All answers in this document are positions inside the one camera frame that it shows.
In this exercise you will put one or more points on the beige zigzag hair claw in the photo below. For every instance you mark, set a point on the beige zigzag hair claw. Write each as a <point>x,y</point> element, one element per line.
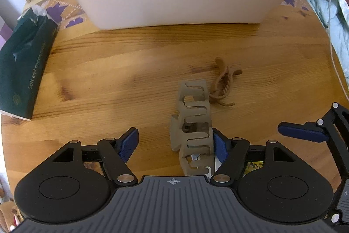
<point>191,133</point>

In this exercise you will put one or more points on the small tan hair claw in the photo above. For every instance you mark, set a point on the small tan hair claw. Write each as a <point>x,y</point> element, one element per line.
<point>222,85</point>

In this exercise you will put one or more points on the patterned brown table mat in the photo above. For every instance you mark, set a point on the patterned brown table mat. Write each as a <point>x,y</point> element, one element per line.
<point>67,13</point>

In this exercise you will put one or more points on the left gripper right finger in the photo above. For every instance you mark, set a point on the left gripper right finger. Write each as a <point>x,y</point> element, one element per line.
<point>232,154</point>

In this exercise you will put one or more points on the white Olympic snack bag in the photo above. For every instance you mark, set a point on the white Olympic snack bag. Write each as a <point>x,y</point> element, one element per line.
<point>251,165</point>

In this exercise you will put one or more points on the dark green tissue pack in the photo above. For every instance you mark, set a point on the dark green tissue pack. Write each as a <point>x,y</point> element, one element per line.
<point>23,60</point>

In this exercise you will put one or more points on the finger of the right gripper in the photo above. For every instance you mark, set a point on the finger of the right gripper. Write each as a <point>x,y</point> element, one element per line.
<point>308,131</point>

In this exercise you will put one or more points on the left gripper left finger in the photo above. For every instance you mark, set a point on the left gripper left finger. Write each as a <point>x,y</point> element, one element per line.
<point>114,155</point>

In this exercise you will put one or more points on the light blue cloth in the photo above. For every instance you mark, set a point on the light blue cloth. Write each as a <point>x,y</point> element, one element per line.
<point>333,14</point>

